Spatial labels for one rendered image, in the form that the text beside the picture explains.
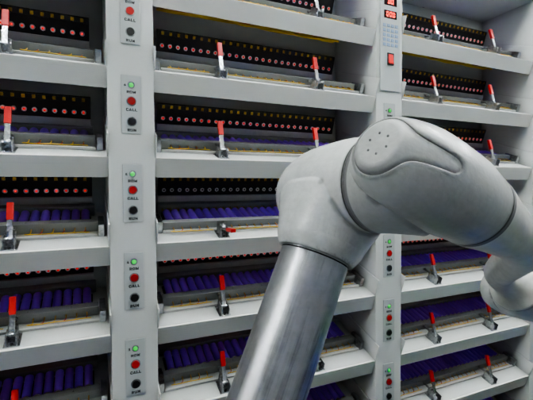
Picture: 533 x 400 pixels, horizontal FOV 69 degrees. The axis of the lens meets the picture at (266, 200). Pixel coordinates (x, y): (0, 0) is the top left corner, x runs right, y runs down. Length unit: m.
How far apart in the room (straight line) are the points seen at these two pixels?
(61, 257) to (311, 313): 0.55
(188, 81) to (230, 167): 0.22
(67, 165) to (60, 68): 0.19
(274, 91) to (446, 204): 0.65
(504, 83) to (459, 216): 1.34
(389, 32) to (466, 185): 0.85
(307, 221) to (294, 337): 0.15
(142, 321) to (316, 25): 0.84
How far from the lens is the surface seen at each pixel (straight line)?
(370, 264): 1.18
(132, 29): 0.93
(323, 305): 0.53
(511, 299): 0.94
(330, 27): 1.14
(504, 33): 1.83
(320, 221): 0.52
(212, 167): 0.92
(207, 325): 0.97
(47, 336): 0.95
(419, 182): 0.43
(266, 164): 0.97
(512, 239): 0.56
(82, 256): 0.89
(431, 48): 1.36
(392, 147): 0.42
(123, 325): 0.92
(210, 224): 0.96
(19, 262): 0.90
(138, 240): 0.89
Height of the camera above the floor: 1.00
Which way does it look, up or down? 2 degrees down
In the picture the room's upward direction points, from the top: straight up
